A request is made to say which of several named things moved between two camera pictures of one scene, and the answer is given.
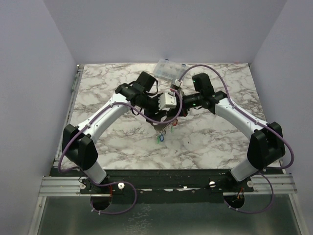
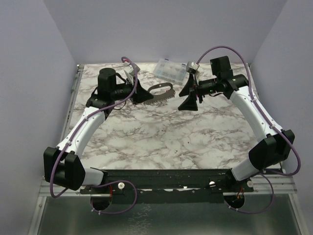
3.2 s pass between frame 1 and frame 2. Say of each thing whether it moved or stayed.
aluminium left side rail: stayed
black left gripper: moved
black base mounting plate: stayed
